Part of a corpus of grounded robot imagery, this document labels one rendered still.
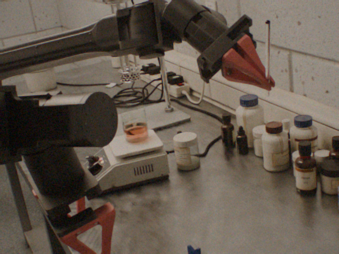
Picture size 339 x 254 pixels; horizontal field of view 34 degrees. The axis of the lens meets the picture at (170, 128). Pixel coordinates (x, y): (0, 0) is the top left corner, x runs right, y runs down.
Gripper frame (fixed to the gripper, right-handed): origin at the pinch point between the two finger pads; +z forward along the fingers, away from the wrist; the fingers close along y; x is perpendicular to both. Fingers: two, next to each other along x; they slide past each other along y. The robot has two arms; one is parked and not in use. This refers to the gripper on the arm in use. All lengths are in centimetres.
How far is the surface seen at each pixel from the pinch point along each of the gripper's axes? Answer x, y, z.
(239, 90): -73, -21, -30
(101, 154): -52, 22, -35
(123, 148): -47, 17, -30
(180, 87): -94, -15, -54
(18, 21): -199, -5, -213
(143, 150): -46, 14, -26
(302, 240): -32.8, 7.3, 15.2
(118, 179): -48, 23, -25
